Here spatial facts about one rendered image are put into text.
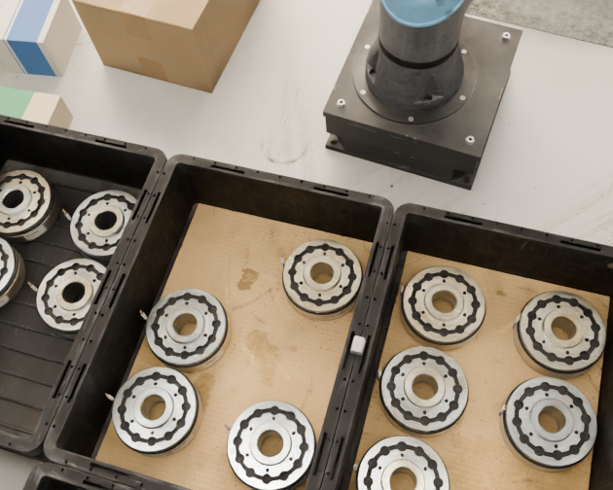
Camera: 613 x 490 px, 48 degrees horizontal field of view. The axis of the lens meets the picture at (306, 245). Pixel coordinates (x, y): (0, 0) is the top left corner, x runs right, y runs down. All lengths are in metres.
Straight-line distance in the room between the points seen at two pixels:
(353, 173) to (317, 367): 0.39
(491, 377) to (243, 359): 0.31
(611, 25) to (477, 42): 1.26
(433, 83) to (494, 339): 0.39
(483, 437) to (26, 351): 0.58
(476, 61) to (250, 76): 0.40
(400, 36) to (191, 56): 0.38
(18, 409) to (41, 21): 0.69
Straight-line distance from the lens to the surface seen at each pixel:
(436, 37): 0.98
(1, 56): 1.39
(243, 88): 1.26
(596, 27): 2.39
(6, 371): 0.98
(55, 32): 1.35
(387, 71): 1.05
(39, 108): 1.26
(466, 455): 0.86
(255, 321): 0.90
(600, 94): 1.29
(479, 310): 0.88
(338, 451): 0.76
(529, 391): 0.86
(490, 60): 1.16
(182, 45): 1.19
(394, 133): 1.07
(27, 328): 0.99
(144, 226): 0.87
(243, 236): 0.95
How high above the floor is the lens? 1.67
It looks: 64 degrees down
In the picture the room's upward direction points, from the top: 9 degrees counter-clockwise
